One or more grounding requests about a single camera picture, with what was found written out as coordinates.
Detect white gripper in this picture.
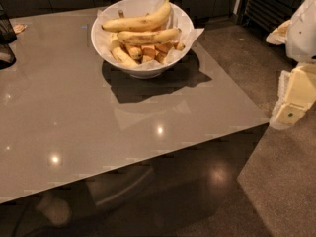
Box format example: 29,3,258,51
266,0,316,130

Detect spotted yellow banana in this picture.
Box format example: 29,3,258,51
118,28,182,45

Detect white paper bowl liner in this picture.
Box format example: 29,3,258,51
91,0,202,79

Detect top long yellow banana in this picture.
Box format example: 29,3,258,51
102,0,172,33

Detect short banana piece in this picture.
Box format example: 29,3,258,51
125,44,142,61

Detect lower left small banana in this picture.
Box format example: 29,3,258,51
110,33,138,68

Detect white ceramic bowl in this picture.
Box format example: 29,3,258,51
91,0,198,79

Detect dark slatted cabinet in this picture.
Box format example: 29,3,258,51
236,0,303,32

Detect orange fruit chunks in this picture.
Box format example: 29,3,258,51
141,42,186,64

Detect small crumpled paper scrap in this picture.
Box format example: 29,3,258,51
13,24,27,34

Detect black mesh container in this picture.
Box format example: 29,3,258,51
0,4,17,70

